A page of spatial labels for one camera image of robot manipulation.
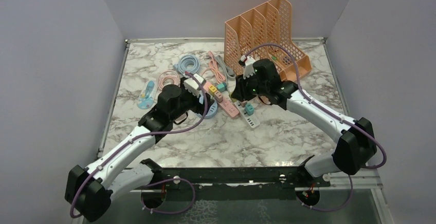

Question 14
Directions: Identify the pink round power strip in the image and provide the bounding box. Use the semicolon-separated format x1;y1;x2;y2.
174;113;188;125

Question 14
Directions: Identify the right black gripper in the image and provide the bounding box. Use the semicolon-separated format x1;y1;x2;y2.
231;71;268;102

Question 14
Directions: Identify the pink plug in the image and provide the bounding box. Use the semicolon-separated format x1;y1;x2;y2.
213;90;224;103

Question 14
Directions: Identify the light blue coiled cable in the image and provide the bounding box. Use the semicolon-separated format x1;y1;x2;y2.
174;54;202;78

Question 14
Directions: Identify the pink coiled cable left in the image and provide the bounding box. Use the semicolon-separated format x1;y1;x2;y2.
157;70;183;92

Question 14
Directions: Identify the yellow plug adapter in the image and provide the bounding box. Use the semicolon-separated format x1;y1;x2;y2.
208;85;218;96

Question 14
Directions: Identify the orange mesh file organizer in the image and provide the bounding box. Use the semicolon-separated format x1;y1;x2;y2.
224;0;312;82

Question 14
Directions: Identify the grey cable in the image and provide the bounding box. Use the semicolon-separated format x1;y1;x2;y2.
215;53;238;101

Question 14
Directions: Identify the black mounting rail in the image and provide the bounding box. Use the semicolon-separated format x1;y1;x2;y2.
139;159;331;202

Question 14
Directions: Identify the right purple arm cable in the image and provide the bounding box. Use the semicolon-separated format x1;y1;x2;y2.
245;43;388;213

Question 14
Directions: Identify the blue oval power strip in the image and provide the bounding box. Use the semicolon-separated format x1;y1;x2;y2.
137;80;157;109

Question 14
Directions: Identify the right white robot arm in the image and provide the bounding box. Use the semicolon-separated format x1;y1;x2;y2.
231;57;376;186

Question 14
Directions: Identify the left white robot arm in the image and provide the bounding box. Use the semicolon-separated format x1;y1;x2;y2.
65;85;214;221

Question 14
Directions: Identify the pink cable bundle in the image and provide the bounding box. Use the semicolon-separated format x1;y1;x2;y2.
201;50;226;84

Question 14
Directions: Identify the blue round power strip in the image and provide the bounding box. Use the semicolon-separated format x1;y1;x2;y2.
195;95;218;119

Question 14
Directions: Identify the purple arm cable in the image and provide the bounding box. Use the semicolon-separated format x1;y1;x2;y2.
245;43;388;213
69;72;209;219

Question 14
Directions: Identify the white power strip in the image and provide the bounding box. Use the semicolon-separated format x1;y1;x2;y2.
234;101;261;129

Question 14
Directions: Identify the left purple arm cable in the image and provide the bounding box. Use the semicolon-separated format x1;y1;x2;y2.
69;72;209;219

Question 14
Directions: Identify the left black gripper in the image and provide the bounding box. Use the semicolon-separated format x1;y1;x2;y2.
171;78;215;121

